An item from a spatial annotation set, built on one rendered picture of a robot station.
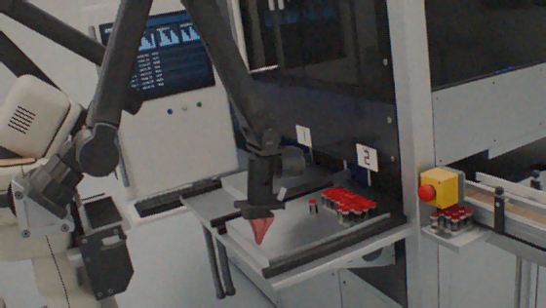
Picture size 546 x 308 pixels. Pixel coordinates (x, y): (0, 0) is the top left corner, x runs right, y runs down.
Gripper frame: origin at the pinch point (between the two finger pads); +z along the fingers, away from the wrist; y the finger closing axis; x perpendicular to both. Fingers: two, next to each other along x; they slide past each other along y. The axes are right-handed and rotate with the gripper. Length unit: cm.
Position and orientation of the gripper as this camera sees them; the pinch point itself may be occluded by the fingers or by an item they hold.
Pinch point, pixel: (258, 241)
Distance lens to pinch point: 114.9
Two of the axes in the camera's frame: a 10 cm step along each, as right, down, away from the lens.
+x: -4.6, -2.0, 8.7
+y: 8.9, -0.6, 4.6
